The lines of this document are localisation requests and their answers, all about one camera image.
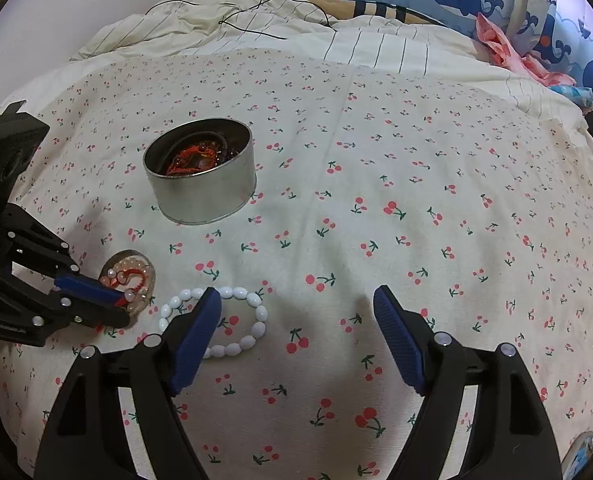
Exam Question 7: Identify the white oval bead bracelet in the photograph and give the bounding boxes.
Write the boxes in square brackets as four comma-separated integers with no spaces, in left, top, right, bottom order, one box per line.
[157,285,270,361]

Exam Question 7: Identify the black beaded bracelet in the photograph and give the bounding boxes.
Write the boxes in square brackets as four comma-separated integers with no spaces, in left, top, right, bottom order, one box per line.
[156,128,234,176]

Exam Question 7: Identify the red knotted cord bracelet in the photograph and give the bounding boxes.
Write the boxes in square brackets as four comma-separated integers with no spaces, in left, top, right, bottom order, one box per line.
[165,142,228,177]

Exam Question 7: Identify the round silver metal tin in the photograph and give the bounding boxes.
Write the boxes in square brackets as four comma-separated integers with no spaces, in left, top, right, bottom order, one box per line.
[144,118,256,226]

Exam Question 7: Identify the pink cloth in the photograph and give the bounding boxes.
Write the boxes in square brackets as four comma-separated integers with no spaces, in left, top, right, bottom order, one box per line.
[475,13,576,87]

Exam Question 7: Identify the cherry print bed sheet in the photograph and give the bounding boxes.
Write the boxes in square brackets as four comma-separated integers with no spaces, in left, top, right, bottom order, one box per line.
[0,50,593,479]

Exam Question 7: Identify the thin black cable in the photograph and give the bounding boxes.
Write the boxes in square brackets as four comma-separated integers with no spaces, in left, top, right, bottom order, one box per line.
[146,0,339,42]

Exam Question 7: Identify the light blue tube package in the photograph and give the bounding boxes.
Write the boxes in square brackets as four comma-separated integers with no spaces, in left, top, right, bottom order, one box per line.
[549,84,593,108]

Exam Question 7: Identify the white striped duvet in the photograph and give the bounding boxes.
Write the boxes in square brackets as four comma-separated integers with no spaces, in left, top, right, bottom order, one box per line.
[73,0,581,124]

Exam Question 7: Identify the tan striped pillow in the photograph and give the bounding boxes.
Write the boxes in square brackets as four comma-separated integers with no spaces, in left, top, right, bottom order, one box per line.
[308,0,441,25]

